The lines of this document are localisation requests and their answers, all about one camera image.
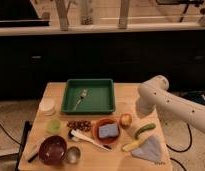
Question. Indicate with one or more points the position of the green cucumber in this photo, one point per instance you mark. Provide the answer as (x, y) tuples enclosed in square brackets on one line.
[(144, 128)]

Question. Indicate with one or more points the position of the blue grey cloth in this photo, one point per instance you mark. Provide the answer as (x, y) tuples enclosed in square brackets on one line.
[(150, 150)]

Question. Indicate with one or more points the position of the bunch of brown grapes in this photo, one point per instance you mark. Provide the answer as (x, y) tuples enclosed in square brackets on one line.
[(82, 125)]

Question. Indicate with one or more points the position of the small green cup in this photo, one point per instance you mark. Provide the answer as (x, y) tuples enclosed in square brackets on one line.
[(53, 126)]

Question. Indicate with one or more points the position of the blue black object on floor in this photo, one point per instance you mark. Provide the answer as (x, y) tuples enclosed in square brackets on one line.
[(197, 97)]

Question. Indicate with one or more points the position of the silver fork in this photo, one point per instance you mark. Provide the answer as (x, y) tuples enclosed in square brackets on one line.
[(82, 96)]

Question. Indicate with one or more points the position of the yellow banana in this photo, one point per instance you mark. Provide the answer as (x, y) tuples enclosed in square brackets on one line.
[(132, 145)]

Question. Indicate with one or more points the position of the small metal cup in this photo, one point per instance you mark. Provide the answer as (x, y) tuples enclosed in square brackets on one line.
[(73, 155)]

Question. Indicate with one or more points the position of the green plastic tray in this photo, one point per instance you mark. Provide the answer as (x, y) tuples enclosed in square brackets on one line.
[(100, 97)]

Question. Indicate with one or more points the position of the blue sponge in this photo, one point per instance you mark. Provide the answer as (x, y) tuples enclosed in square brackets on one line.
[(108, 130)]

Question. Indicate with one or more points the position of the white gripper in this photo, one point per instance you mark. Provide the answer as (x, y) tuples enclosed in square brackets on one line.
[(143, 108)]

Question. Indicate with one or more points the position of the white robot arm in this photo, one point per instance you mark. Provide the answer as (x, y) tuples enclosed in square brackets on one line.
[(154, 93)]

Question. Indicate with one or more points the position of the orange red apple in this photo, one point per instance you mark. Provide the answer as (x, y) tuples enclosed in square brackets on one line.
[(125, 120)]

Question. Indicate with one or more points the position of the white handled spatula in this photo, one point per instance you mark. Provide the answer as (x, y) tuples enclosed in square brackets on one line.
[(79, 135)]

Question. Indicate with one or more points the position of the orange plate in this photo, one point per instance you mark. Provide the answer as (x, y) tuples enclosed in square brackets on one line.
[(101, 122)]

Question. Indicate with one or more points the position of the maroon bowl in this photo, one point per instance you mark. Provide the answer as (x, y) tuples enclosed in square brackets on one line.
[(52, 150)]

